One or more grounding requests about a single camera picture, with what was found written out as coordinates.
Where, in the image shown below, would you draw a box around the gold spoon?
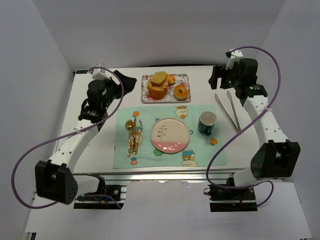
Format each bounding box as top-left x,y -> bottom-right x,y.
125,119 -> 133,150

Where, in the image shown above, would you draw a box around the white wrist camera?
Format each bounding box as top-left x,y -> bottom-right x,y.
225,49 -> 243,70
91,68 -> 110,81

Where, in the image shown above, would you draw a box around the blue left corner label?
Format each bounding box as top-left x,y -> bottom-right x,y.
75,69 -> 92,75

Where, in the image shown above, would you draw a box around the gold knife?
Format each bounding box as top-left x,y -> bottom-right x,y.
131,116 -> 137,154

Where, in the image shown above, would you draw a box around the small round bun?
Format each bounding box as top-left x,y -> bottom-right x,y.
166,74 -> 176,86

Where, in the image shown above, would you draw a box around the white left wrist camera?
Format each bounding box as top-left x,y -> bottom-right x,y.
91,68 -> 110,81

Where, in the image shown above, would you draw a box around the dark green mug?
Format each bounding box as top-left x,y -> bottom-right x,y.
198,111 -> 217,137

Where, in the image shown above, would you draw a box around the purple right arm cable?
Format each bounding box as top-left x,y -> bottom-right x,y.
205,45 -> 281,207

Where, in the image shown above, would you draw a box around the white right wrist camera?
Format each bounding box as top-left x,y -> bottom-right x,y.
225,49 -> 243,70

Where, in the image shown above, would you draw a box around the large sugared bread loaf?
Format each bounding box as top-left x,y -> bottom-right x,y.
147,79 -> 169,100

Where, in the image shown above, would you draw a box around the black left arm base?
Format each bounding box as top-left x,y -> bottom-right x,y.
73,174 -> 126,210

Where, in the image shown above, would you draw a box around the orange glazed donut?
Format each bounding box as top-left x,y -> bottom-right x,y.
173,85 -> 189,101

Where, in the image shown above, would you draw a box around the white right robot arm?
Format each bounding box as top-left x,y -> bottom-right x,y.
208,58 -> 301,188

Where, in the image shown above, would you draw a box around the pink white ceramic plate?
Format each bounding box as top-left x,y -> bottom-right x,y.
150,117 -> 190,154

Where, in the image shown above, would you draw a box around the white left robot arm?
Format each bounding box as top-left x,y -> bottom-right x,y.
35,70 -> 137,205

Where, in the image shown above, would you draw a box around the mint cartoon placemat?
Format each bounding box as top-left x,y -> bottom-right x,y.
113,105 -> 224,169

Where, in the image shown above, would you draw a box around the floral rectangular tray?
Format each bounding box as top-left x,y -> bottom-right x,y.
141,74 -> 191,104

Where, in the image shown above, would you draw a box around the metal serving tongs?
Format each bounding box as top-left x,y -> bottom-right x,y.
214,90 -> 242,133

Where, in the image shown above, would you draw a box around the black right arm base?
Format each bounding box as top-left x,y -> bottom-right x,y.
203,177 -> 258,213

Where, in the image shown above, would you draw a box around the sliced herb bread piece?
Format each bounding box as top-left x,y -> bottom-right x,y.
150,71 -> 168,86

